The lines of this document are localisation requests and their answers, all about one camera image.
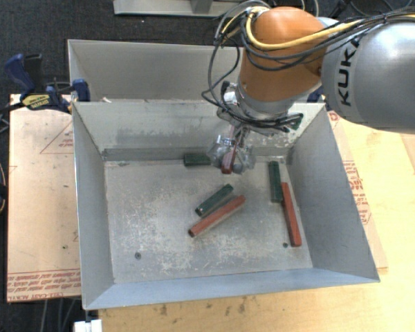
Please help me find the grey metal bin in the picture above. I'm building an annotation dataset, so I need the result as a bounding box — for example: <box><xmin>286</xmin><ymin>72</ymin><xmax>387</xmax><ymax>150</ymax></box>
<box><xmin>67</xmin><ymin>39</ymin><xmax>381</xmax><ymax>311</ymax></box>

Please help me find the brown cardboard board, red print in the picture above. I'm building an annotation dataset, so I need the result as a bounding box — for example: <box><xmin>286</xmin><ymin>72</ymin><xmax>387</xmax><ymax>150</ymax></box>
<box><xmin>6</xmin><ymin>93</ymin><xmax>390</xmax><ymax>304</ymax></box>

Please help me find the black cylinder on white bracket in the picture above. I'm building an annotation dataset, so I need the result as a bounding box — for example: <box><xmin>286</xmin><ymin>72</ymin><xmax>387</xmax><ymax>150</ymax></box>
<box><xmin>220</xmin><ymin>80</ymin><xmax>239</xmax><ymax>109</ymax></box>

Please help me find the dark green flat block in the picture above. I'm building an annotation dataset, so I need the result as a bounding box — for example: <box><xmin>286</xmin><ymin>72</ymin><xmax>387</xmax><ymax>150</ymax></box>
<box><xmin>183</xmin><ymin>153</ymin><xmax>213</xmax><ymax>167</ymax></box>
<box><xmin>194</xmin><ymin>183</ymin><xmax>235</xmax><ymax>218</ymax></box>
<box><xmin>268</xmin><ymin>160</ymin><xmax>284</xmax><ymax>204</ymax></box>

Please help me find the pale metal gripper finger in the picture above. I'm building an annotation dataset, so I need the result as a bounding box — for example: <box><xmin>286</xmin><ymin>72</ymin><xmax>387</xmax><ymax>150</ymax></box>
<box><xmin>206</xmin><ymin>134</ymin><xmax>229</xmax><ymax>168</ymax></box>
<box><xmin>232</xmin><ymin>145</ymin><xmax>257</xmax><ymax>175</ymax></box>

